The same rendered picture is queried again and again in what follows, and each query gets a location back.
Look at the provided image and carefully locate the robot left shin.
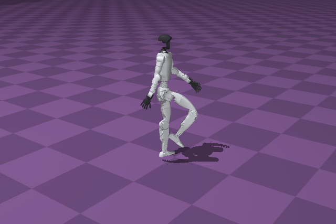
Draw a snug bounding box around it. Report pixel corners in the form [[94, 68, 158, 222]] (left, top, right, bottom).
[[159, 126, 169, 153]]

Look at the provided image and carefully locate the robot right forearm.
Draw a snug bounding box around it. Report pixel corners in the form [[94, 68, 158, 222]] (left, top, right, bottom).
[[148, 75, 160, 98]]

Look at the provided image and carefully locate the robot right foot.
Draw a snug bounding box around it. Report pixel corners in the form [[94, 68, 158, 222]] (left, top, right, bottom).
[[168, 133, 184, 148]]

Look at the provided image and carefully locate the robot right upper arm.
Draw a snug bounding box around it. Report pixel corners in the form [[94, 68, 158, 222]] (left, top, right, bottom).
[[154, 55, 165, 81]]

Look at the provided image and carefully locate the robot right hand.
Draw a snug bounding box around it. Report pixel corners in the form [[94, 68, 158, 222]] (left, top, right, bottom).
[[141, 94, 153, 110]]

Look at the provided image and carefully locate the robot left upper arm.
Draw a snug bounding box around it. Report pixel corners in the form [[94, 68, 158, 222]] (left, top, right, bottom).
[[169, 52, 178, 74]]

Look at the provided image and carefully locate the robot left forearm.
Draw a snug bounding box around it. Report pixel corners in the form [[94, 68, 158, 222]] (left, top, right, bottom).
[[176, 70, 191, 83]]

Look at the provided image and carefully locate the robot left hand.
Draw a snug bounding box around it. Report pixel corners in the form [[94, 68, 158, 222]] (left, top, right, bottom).
[[188, 77, 202, 93]]

